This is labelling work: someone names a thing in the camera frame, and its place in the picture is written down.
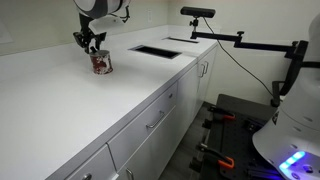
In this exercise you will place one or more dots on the white cabinet front with drawers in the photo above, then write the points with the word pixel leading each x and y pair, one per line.
pixel 142 149

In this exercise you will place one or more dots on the red floral mug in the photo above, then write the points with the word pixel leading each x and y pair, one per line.
pixel 101 61

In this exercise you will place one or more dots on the orange black clamp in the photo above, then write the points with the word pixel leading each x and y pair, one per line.
pixel 223 113
pixel 223 160

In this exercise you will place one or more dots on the orange black clamp near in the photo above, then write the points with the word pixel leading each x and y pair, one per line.
pixel 223 160

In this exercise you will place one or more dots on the silver drawer handle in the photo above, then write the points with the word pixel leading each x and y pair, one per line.
pixel 155 123

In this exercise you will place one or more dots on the counter slot opening near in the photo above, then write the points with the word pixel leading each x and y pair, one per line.
pixel 158 52

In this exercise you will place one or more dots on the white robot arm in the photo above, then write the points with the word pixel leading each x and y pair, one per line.
pixel 290 140

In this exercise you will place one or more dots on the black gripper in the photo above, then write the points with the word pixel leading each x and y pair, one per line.
pixel 85 35

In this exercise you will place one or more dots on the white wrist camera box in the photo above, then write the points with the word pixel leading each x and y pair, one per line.
pixel 105 24

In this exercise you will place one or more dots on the white wall outlet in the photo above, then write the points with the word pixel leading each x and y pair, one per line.
pixel 149 16

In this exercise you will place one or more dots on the orange black clamp far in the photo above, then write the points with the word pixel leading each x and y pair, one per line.
pixel 223 113

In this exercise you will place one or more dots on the black stereo camera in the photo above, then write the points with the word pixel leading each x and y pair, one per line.
pixel 198 12

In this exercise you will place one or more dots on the black perforated robot table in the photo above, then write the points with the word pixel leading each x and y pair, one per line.
pixel 233 138

